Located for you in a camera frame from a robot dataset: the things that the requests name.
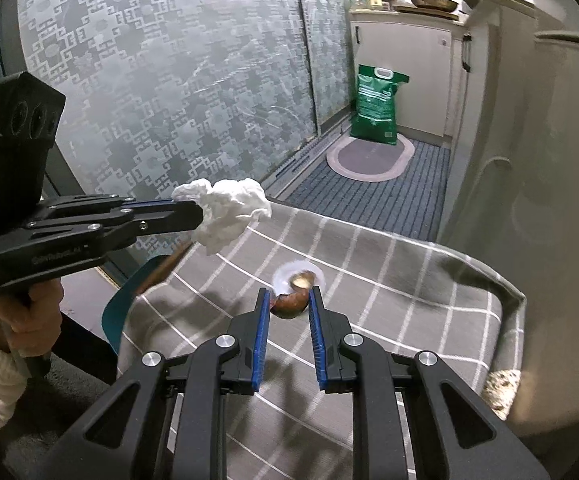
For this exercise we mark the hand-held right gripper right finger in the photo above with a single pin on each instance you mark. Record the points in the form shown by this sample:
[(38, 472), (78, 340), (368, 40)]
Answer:
[(318, 345)]

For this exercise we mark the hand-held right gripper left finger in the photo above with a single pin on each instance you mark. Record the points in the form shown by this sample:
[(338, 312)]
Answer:
[(262, 345)]

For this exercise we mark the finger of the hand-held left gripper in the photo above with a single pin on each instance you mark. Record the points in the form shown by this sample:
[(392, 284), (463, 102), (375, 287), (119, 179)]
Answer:
[(169, 216), (99, 204)]

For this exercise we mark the white tissue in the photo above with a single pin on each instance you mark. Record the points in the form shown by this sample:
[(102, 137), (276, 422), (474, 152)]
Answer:
[(229, 210)]

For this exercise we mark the grey checked tablecloth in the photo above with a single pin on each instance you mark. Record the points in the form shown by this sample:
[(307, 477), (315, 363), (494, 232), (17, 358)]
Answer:
[(394, 270)]

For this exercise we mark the frosted patterned sliding door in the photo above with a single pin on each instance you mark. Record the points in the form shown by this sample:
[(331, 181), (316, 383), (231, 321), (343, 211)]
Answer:
[(327, 35), (144, 85)]

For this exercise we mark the striped dark floor mat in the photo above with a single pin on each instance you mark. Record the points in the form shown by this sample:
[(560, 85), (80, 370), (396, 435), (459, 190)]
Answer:
[(409, 200)]

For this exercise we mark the speckled beige pad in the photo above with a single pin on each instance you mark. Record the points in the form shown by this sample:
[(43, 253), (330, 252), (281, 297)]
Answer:
[(502, 392)]

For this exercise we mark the oval grey floor mat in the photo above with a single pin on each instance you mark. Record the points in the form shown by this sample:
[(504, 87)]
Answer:
[(369, 160)]

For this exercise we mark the dark grey fleece cloth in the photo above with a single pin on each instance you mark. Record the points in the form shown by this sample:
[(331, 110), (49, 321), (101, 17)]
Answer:
[(54, 410)]

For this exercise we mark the green rice bag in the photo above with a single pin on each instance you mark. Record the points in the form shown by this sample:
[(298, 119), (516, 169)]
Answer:
[(374, 105)]

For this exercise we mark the white refrigerator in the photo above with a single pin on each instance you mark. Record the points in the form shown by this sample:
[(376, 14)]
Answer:
[(544, 210)]

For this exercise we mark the white kitchen cabinet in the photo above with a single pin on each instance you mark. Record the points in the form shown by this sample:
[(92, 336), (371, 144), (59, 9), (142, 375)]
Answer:
[(479, 85), (419, 60)]

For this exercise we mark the wooden stove board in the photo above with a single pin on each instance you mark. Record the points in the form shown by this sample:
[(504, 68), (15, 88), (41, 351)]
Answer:
[(427, 12)]

